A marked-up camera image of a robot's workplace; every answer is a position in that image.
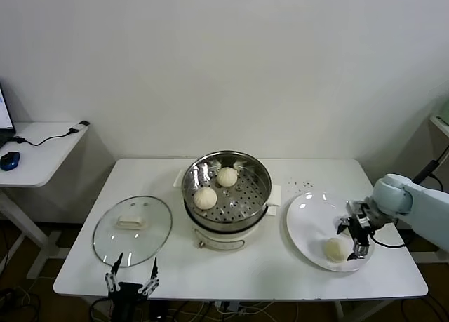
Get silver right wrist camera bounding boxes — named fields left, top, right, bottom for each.
left=345, top=200, right=369, bottom=217

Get black cable with adapter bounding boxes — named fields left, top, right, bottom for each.
left=12, top=119, right=90, bottom=147

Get white power strip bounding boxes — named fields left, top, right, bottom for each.
left=214, top=300, right=247, bottom=316

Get white side desk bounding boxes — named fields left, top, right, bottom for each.
left=0, top=121, right=91, bottom=279

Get pale green shelf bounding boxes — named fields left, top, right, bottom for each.
left=430, top=95, right=449, bottom=140

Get black hanging power cable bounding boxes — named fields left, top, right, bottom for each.
left=411, top=158, right=445, bottom=194

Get glass lid with white handle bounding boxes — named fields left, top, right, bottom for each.
left=92, top=194, right=174, bottom=269

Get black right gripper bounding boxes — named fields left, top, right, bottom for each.
left=335, top=211, right=378, bottom=262

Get stainless steel steamer basket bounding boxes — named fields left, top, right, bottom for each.
left=181, top=149, right=273, bottom=232

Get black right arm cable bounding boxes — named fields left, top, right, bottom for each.
left=369, top=226, right=410, bottom=249

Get white steamed baozi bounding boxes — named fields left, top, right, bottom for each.
left=323, top=237, right=351, bottom=264
left=216, top=166, right=239, bottom=188
left=193, top=186, right=218, bottom=211

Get blue computer mouse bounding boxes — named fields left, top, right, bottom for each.
left=0, top=150, right=22, bottom=171

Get computer monitor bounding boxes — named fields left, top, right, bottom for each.
left=0, top=78, right=17, bottom=145

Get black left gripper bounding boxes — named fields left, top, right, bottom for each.
left=105, top=252, right=162, bottom=322

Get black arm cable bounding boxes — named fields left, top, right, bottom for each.
left=369, top=226, right=410, bottom=249
left=89, top=296, right=114, bottom=322

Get white round plate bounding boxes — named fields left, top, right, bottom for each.
left=285, top=191, right=377, bottom=274

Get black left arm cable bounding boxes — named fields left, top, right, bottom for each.
left=89, top=296, right=114, bottom=322

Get white electric cooker base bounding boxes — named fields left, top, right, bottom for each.
left=173, top=167, right=283, bottom=252

